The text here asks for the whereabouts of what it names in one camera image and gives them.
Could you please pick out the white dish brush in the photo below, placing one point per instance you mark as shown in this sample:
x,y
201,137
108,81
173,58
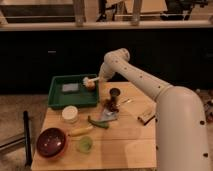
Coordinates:
x,y
89,83

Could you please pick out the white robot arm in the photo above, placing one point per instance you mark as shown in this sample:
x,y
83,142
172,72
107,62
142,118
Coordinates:
x,y
181,130

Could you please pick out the green plastic tray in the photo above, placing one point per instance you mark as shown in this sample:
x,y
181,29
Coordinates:
x,y
82,97

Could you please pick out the dark brown figurine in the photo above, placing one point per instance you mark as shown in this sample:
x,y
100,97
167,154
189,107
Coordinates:
x,y
111,105

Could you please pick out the small silver utensil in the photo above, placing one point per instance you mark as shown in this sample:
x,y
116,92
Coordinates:
x,y
125,101

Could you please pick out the grey blue cloth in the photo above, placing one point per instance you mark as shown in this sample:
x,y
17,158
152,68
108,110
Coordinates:
x,y
107,115

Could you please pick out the grey sponge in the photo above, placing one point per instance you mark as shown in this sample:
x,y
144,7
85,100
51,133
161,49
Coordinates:
x,y
71,87

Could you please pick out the green chili pepper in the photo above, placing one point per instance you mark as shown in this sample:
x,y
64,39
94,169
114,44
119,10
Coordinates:
x,y
101,124

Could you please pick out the white round container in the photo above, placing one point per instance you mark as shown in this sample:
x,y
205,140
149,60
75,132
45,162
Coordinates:
x,y
70,114

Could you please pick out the small wooden block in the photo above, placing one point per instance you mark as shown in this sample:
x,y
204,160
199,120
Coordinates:
x,y
146,116

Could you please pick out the yellow banana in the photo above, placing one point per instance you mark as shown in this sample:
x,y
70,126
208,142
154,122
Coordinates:
x,y
80,131

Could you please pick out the dark red bowl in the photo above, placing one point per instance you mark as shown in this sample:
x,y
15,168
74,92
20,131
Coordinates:
x,y
51,142

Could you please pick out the black table leg bar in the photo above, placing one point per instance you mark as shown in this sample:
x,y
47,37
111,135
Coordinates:
x,y
27,139

